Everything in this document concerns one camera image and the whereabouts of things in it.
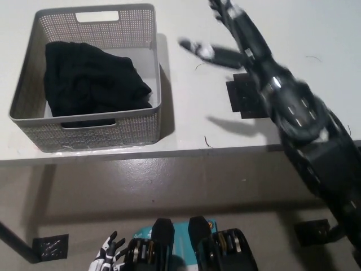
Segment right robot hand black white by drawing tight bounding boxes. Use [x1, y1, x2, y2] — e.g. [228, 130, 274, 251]
[179, 0, 268, 68]

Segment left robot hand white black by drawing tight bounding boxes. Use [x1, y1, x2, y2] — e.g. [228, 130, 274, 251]
[89, 231, 128, 271]

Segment black t-shirt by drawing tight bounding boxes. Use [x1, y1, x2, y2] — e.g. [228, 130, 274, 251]
[43, 41, 153, 129]

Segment black robot body block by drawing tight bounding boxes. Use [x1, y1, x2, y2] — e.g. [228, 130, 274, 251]
[188, 216, 259, 271]
[124, 217, 175, 271]

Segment black tape patch on table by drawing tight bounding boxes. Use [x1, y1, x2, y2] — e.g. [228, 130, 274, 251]
[226, 73, 271, 120]

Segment black table leg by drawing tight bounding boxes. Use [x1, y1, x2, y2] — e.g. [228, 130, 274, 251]
[0, 220, 39, 265]

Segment grey perforated plastic basket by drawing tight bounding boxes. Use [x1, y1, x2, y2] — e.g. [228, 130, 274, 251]
[8, 3, 163, 153]

